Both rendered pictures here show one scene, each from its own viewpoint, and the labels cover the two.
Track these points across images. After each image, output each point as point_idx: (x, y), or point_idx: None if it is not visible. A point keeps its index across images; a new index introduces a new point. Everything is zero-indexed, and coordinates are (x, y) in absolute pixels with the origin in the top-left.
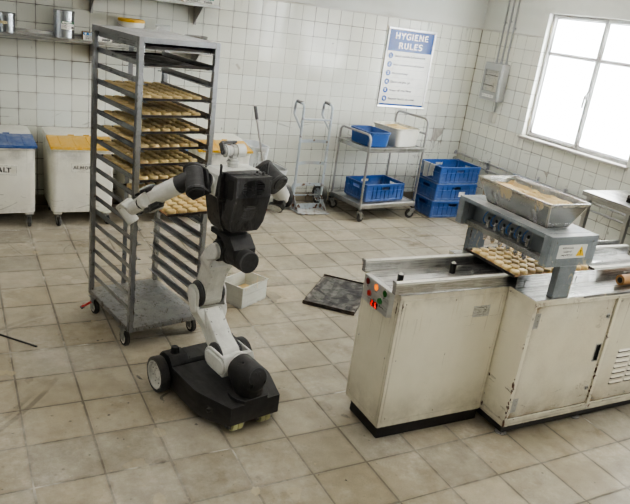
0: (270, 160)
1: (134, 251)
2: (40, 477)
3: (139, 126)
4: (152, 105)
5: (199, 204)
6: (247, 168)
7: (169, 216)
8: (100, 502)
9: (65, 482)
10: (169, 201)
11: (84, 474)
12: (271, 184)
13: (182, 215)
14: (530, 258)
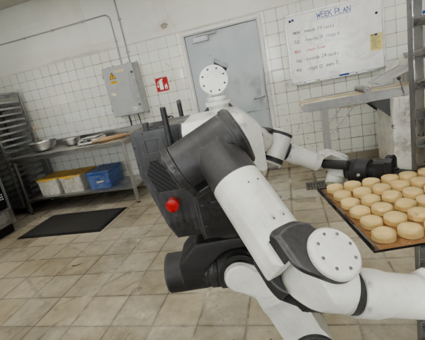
0: (226, 112)
1: (417, 251)
2: (215, 295)
3: (411, 42)
4: None
5: (382, 206)
6: (199, 118)
7: (318, 190)
8: (173, 319)
9: (203, 305)
10: (392, 184)
11: (204, 315)
12: (133, 150)
13: (325, 198)
14: None
